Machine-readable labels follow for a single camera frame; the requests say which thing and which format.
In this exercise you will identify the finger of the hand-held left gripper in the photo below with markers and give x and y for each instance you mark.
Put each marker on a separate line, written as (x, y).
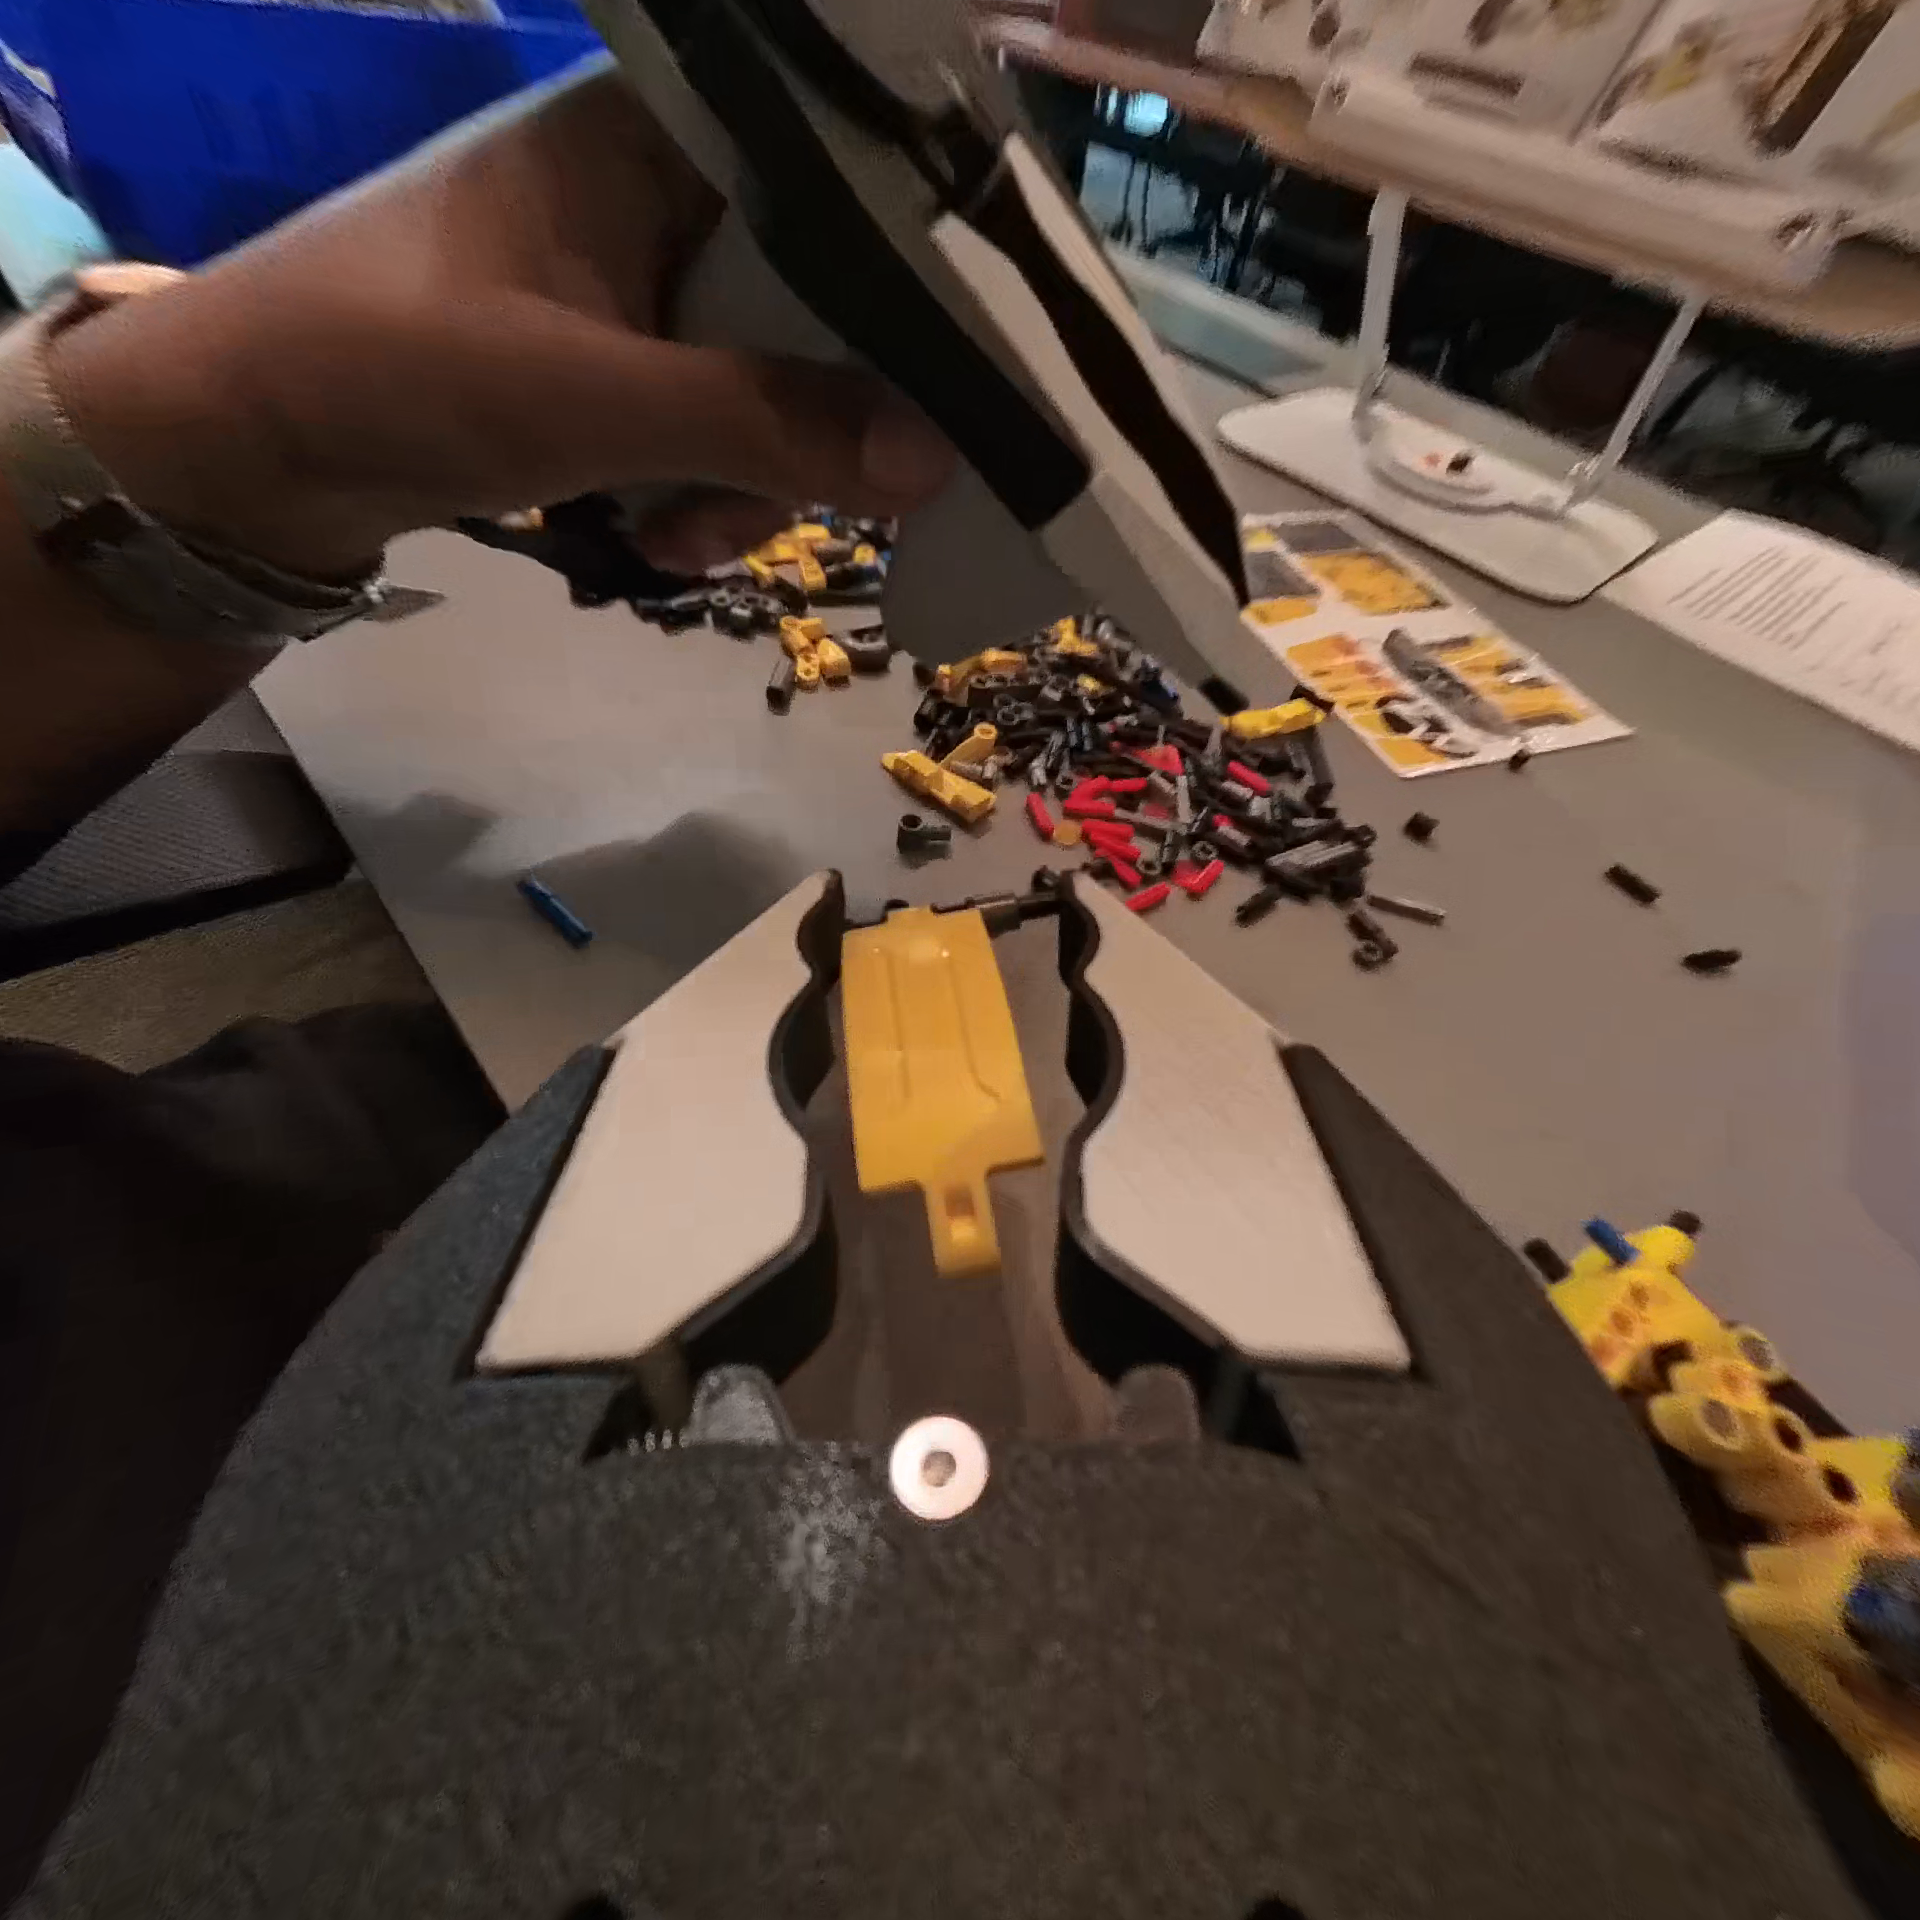
(1155, 388)
(1141, 585)

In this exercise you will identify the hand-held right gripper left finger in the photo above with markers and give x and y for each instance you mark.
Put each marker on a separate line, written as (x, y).
(662, 1185)

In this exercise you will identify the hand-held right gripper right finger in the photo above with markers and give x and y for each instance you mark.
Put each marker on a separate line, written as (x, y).
(1237, 1185)

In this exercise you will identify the pile of small brick pieces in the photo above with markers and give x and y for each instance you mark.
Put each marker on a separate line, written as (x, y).
(1141, 779)

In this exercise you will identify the yellow brick assembly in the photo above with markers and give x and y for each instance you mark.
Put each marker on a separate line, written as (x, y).
(938, 1079)

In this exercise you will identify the person's left forearm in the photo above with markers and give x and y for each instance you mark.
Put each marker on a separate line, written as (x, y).
(90, 714)

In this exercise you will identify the person's left hand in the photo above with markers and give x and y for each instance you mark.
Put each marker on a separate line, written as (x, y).
(452, 346)

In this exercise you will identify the yellow printed instruction sheet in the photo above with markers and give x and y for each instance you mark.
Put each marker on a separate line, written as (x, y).
(1350, 579)

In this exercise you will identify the blue brick pin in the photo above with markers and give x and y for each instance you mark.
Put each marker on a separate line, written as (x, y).
(557, 911)

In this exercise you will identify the black brick connector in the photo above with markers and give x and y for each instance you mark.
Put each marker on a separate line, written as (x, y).
(923, 835)

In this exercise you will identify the white document stand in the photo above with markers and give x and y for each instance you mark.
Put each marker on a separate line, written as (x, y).
(1501, 539)

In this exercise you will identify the person's dark clothing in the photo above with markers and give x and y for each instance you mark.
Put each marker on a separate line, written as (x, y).
(181, 1231)

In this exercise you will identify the blue plastic storage bin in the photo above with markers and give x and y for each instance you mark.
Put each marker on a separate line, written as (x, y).
(270, 119)

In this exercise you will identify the black chair armrest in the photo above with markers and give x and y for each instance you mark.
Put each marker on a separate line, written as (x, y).
(150, 839)

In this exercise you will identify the white printed paper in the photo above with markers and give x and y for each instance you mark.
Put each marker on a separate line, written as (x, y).
(1786, 616)

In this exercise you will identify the yellow toy brick model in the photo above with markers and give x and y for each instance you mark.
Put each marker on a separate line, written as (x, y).
(1799, 1588)

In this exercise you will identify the silver wristwatch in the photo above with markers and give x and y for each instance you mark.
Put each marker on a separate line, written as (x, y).
(150, 579)

